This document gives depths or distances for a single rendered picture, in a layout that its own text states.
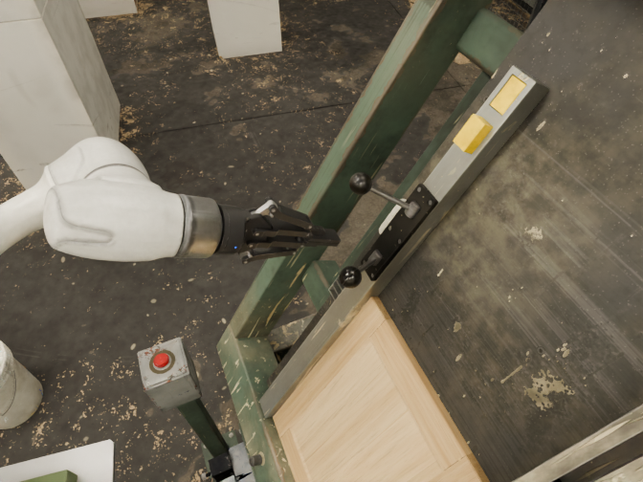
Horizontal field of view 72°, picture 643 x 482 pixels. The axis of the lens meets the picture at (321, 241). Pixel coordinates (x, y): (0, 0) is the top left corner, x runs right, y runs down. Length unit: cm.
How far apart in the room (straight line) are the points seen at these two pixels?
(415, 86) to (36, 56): 226
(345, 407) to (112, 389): 160
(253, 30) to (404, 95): 352
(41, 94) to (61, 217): 239
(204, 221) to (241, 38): 381
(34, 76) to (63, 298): 119
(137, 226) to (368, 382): 54
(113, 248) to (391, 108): 57
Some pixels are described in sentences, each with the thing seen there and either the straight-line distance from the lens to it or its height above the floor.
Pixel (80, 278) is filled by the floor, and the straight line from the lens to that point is 283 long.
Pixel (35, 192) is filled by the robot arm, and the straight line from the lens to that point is 76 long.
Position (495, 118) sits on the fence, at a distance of 72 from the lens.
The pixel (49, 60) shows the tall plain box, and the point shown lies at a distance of 285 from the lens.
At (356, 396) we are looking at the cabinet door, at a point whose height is 116.
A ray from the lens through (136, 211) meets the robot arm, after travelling 59.
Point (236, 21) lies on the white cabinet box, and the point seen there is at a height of 31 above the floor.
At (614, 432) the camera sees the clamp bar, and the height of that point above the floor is 155.
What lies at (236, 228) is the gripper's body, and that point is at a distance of 65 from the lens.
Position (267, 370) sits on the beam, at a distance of 129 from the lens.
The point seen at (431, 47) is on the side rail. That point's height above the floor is 166.
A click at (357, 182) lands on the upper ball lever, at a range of 72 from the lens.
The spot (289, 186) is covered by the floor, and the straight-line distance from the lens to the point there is 299.
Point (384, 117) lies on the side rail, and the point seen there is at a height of 153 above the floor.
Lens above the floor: 205
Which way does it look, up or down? 50 degrees down
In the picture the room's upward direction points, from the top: straight up
